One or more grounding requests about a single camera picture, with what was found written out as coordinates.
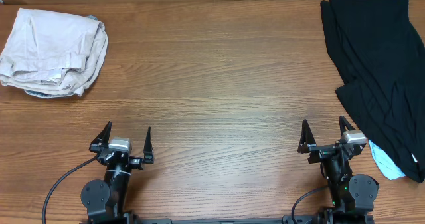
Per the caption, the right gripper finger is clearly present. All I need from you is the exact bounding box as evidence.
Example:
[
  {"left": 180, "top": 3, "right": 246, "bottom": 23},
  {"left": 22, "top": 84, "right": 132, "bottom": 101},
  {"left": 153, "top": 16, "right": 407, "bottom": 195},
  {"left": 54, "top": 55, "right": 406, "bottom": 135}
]
[
  {"left": 339, "top": 116, "right": 355, "bottom": 135},
  {"left": 299, "top": 119, "right": 316, "bottom": 147}
]

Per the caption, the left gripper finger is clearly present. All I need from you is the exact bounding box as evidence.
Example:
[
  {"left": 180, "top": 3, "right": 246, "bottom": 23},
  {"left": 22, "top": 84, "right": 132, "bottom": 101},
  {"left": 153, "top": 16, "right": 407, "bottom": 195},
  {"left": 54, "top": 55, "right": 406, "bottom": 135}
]
[
  {"left": 143, "top": 127, "right": 153, "bottom": 158},
  {"left": 91, "top": 121, "right": 112, "bottom": 147}
]

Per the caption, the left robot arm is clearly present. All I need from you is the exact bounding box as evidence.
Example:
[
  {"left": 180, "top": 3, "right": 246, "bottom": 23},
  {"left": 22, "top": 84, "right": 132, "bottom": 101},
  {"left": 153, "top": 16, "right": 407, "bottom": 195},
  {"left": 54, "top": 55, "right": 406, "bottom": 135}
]
[{"left": 80, "top": 122, "right": 154, "bottom": 223}]

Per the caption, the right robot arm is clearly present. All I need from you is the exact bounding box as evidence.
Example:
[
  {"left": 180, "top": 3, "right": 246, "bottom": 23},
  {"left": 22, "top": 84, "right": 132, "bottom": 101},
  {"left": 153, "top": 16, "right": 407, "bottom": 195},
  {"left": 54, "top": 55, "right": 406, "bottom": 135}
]
[{"left": 291, "top": 116, "right": 379, "bottom": 224}]

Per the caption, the folded beige clothes stack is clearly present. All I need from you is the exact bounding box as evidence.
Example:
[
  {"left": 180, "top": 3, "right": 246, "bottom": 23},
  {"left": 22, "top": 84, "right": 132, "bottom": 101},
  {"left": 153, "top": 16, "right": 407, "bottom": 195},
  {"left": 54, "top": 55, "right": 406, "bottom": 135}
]
[{"left": 1, "top": 8, "right": 108, "bottom": 96}]

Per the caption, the light blue cloth right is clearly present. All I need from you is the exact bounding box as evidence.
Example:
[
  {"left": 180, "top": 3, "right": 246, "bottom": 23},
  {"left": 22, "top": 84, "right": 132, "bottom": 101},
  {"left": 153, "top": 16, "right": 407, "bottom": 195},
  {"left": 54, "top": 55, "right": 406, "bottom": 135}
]
[{"left": 369, "top": 140, "right": 406, "bottom": 180}]

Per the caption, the light blue garment under beige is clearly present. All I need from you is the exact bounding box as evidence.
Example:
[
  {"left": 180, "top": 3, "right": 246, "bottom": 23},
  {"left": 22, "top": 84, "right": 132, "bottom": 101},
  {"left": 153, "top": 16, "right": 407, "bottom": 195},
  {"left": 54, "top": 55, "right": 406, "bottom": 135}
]
[{"left": 24, "top": 90, "right": 73, "bottom": 99}]

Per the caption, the black garment pile right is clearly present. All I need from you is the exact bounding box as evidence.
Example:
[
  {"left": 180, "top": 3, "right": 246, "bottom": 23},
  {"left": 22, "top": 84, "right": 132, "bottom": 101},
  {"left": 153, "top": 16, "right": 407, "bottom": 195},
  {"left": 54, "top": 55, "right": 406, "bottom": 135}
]
[{"left": 320, "top": 0, "right": 424, "bottom": 183}]

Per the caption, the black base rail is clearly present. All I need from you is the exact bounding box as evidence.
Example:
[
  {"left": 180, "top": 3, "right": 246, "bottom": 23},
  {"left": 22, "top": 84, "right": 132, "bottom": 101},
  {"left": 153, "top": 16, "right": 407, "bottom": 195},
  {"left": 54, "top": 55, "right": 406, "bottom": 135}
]
[{"left": 79, "top": 213, "right": 376, "bottom": 224}]

